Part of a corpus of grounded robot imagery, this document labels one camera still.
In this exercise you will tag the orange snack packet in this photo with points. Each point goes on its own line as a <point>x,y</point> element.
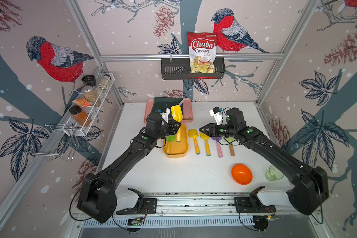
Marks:
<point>82,103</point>

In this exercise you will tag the green shovel wooden handle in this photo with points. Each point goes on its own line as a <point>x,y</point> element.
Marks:
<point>229,140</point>

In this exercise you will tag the red cassava chips bag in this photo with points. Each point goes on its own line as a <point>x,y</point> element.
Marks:
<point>202,51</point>

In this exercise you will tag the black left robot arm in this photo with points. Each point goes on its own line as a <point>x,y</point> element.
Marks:
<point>97,197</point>

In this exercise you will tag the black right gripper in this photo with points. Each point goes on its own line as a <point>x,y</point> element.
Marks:
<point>211,129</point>

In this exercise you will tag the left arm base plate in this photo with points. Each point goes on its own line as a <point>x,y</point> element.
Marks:
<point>132,202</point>

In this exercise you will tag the pink plastic tray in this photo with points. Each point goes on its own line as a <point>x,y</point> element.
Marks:
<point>186,107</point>

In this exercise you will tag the orange bowl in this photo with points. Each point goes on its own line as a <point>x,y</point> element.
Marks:
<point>242,174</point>

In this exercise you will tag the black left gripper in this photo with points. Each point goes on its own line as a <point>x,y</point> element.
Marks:
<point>173,129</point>

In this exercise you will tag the black lid spice jar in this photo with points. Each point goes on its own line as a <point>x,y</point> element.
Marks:
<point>89,80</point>

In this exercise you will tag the clear glass jar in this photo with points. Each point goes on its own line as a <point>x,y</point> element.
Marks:
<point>105,82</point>

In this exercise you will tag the purple shovel pink handle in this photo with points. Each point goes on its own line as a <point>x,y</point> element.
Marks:
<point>219,150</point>

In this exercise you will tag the orange sauce jar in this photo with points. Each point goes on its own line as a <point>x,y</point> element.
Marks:
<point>80,116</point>

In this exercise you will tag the white wire spice rack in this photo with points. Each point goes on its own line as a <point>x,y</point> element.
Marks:
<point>91,111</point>

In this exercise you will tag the dark green folded cloth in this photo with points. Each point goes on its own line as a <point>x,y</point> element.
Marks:
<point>163,105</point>

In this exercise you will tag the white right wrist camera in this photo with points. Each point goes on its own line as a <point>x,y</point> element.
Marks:
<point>216,113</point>

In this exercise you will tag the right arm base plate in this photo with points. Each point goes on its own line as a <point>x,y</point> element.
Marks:
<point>251,203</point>

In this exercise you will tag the yellow storage box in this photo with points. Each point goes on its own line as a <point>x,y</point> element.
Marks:
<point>178,149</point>

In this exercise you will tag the silver lid spice jar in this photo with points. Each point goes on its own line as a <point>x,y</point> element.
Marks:
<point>92,95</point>

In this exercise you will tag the green transparent cup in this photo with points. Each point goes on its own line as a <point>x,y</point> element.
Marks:
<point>273,174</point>

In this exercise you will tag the chrome wire holder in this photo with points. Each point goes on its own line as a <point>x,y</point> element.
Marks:
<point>62,143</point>

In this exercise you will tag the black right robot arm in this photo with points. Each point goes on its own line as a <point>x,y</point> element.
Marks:
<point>309,185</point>

